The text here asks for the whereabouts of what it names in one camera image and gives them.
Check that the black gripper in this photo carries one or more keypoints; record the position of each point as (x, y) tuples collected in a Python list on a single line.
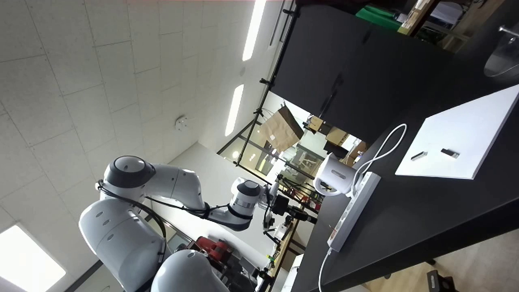
[(278, 205)]

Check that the white power strip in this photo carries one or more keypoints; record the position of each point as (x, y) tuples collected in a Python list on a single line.
[(348, 219)]

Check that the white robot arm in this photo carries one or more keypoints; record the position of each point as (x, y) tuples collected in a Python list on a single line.
[(129, 235)]

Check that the cardboard box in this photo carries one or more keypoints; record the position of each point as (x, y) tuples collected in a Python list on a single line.
[(281, 128)]

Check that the white rectangular board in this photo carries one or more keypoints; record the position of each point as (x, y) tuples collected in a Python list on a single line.
[(469, 128)]

